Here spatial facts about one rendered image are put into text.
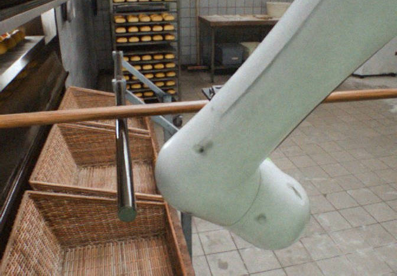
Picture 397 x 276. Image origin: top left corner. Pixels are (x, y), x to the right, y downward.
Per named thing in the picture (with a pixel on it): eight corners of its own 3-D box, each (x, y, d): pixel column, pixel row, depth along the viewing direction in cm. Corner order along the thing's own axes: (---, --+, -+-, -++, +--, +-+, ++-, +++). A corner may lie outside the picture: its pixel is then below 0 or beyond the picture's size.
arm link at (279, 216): (289, 276, 48) (341, 218, 45) (220, 248, 43) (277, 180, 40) (253, 216, 60) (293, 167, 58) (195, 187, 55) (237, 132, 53)
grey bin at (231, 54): (221, 64, 534) (221, 49, 524) (212, 58, 578) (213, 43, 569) (244, 63, 541) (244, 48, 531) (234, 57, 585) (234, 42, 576)
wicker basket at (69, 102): (61, 166, 182) (52, 117, 171) (72, 124, 232) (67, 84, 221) (153, 157, 191) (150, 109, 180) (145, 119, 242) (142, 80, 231)
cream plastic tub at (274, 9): (271, 18, 534) (272, 3, 526) (260, 15, 572) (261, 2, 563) (296, 18, 543) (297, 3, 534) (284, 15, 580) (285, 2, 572)
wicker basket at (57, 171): (41, 244, 127) (25, 182, 116) (61, 169, 178) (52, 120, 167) (169, 230, 136) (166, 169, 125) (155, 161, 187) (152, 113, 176)
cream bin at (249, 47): (248, 63, 542) (249, 48, 532) (237, 57, 586) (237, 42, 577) (269, 62, 550) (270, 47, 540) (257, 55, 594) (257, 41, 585)
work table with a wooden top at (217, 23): (210, 83, 525) (210, 21, 489) (198, 70, 597) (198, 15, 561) (338, 75, 569) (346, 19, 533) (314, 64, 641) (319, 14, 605)
